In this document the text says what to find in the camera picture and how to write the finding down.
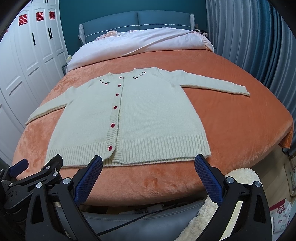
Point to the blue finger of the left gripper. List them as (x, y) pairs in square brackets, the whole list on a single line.
[(54, 165), (19, 167)]

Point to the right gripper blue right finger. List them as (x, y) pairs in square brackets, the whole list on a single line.
[(211, 178)]

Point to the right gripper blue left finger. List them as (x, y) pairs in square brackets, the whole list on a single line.
[(85, 179)]

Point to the cream knit cardigan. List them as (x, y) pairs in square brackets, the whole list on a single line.
[(134, 118)]

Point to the white fluffy rug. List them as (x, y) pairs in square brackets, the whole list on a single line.
[(208, 209)]

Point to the orange plush bed blanket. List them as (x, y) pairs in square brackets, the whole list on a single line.
[(240, 130)]

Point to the floral pink white box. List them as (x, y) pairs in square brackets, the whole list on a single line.
[(280, 214)]

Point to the white wardrobe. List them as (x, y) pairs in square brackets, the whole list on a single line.
[(33, 53)]

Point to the pink white duvet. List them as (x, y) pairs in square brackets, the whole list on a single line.
[(116, 44)]

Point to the blue upholstered headboard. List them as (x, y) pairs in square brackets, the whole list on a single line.
[(134, 20)]

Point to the grey blue curtain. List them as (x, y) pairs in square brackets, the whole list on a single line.
[(254, 36)]

